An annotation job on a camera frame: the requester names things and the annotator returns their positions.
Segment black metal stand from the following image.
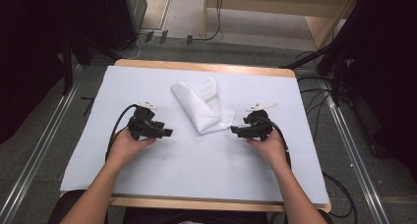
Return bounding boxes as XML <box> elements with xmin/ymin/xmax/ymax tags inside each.
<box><xmin>278</xmin><ymin>41</ymin><xmax>349</xmax><ymax>106</ymax></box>

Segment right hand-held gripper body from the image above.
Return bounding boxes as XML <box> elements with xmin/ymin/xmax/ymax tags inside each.
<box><xmin>243</xmin><ymin>101</ymin><xmax>278</xmax><ymax>141</ymax></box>

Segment person's right hand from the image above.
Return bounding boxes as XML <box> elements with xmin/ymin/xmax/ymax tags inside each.
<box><xmin>246</xmin><ymin>131</ymin><xmax>290</xmax><ymax>169</ymax></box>

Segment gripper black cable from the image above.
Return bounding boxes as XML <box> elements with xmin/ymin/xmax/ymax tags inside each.
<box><xmin>262</xmin><ymin>116</ymin><xmax>293</xmax><ymax>170</ymax></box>
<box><xmin>104</xmin><ymin>103</ymin><xmax>140</xmax><ymax>163</ymax></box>

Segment person's dark clothing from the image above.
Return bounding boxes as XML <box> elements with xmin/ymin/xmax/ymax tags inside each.
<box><xmin>48</xmin><ymin>189</ymin><xmax>332</xmax><ymax>224</ymax></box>

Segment white textured towel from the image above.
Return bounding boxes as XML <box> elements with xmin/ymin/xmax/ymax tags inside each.
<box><xmin>169</xmin><ymin>76</ymin><xmax>237</xmax><ymax>136</ymax></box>

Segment black hanging cable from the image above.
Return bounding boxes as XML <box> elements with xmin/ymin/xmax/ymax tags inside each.
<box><xmin>192</xmin><ymin>0</ymin><xmax>226</xmax><ymax>42</ymax></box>

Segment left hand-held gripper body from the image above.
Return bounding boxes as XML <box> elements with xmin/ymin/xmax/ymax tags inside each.
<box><xmin>127</xmin><ymin>100</ymin><xmax>158</xmax><ymax>141</ymax></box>

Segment pale table cover sheet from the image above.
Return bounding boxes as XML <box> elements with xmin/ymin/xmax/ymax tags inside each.
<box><xmin>59</xmin><ymin>65</ymin><xmax>330</xmax><ymax>205</ymax></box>

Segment black cabinet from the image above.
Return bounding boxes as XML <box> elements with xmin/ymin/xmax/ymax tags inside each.
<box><xmin>99</xmin><ymin>0</ymin><xmax>149</xmax><ymax>51</ymax></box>

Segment light wooden desk frame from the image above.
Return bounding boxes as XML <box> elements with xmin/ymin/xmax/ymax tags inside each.
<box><xmin>202</xmin><ymin>0</ymin><xmax>362</xmax><ymax>50</ymax></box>

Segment black curtain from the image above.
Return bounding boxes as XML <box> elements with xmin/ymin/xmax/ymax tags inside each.
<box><xmin>328</xmin><ymin>0</ymin><xmax>417</xmax><ymax>183</ymax></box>
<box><xmin>0</xmin><ymin>0</ymin><xmax>111</xmax><ymax>144</ymax></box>

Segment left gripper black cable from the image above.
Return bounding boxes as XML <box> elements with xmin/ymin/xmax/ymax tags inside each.
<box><xmin>104</xmin><ymin>103</ymin><xmax>140</xmax><ymax>163</ymax></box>

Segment black floor cables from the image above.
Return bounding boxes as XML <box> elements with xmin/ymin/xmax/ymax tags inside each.
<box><xmin>295</xmin><ymin>50</ymin><xmax>332</xmax><ymax>143</ymax></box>

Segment black stand leg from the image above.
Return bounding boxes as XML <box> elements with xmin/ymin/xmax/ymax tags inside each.
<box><xmin>61</xmin><ymin>36</ymin><xmax>76</xmax><ymax>96</ymax></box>

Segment person's left hand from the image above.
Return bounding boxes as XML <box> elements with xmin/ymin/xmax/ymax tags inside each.
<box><xmin>107</xmin><ymin>129</ymin><xmax>157</xmax><ymax>168</ymax></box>

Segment metal floor rail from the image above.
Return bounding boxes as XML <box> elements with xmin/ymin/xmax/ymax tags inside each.
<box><xmin>0</xmin><ymin>64</ymin><xmax>83</xmax><ymax>224</ymax></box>
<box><xmin>318</xmin><ymin>78</ymin><xmax>391</xmax><ymax>224</ymax></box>

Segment white floor cable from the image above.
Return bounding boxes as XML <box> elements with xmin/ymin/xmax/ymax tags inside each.
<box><xmin>120</xmin><ymin>32</ymin><xmax>149</xmax><ymax>60</ymax></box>

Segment black floor cable loop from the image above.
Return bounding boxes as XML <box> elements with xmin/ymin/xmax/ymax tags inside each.
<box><xmin>322</xmin><ymin>170</ymin><xmax>358</xmax><ymax>219</ymax></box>

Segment wooden table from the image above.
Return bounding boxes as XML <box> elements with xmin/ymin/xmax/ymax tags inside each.
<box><xmin>59</xmin><ymin>58</ymin><xmax>332</xmax><ymax>213</ymax></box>

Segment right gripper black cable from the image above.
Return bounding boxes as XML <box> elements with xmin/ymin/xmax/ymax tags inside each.
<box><xmin>262</xmin><ymin>116</ymin><xmax>293</xmax><ymax>170</ymax></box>

